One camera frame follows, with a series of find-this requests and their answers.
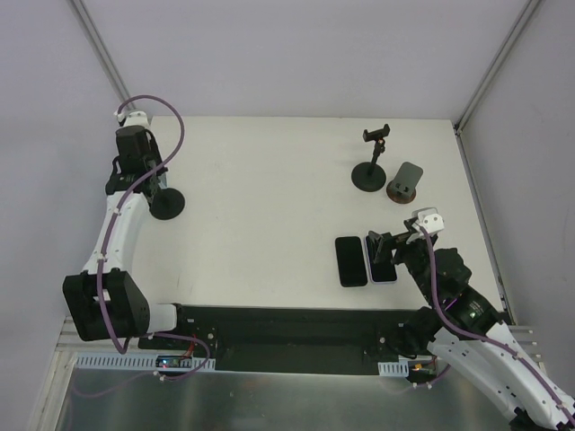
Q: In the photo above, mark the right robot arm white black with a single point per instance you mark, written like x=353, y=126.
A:
x=461, y=327

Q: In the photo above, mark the white cable duct right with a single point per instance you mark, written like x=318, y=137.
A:
x=399, y=369

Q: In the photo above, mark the white cable duct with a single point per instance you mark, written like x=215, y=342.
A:
x=399, y=369
x=143, y=362

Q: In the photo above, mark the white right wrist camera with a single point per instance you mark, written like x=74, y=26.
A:
x=429, y=219

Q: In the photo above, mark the black round phone stand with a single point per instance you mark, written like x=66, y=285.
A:
x=167, y=204

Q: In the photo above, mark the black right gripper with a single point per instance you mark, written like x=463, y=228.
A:
x=388, y=242

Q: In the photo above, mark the black phone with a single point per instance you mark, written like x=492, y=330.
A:
x=350, y=261

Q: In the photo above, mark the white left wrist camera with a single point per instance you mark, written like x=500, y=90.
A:
x=132, y=118

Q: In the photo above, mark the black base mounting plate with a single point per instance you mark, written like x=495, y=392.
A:
x=298, y=341

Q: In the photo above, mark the aluminium frame post right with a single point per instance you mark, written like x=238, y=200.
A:
x=517, y=30

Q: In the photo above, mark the aluminium frame post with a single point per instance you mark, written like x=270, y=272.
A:
x=517, y=30
x=88, y=26

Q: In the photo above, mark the grey stand on wooden base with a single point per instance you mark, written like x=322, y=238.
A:
x=402, y=188

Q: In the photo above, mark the white cable duct left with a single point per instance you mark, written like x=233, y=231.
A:
x=143, y=362

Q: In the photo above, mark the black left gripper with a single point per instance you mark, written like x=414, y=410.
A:
x=153, y=185

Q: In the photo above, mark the aluminium frame post left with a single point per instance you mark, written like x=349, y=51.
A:
x=88, y=26

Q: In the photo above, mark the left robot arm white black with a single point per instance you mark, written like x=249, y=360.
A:
x=104, y=299

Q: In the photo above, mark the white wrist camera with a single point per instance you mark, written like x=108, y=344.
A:
x=429, y=219
x=132, y=118

